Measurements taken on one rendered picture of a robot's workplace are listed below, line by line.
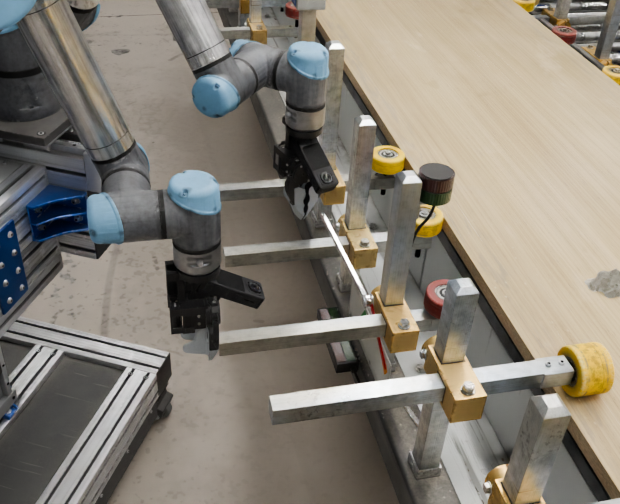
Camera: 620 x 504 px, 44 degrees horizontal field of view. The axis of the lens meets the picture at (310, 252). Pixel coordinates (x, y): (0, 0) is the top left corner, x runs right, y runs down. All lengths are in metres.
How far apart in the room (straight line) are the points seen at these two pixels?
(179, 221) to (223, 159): 2.42
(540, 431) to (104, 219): 0.65
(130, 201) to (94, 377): 1.13
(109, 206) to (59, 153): 0.53
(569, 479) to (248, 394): 1.29
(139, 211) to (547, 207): 0.92
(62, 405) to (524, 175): 1.31
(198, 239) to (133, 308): 1.59
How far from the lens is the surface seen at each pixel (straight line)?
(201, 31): 1.35
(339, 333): 1.37
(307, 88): 1.42
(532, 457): 0.96
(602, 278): 1.52
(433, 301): 1.38
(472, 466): 1.51
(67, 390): 2.20
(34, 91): 1.65
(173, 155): 3.60
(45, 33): 1.14
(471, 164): 1.82
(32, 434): 2.12
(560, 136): 2.02
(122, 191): 1.16
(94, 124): 1.20
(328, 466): 2.25
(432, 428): 1.28
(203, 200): 1.12
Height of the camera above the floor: 1.78
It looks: 37 degrees down
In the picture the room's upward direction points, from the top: 4 degrees clockwise
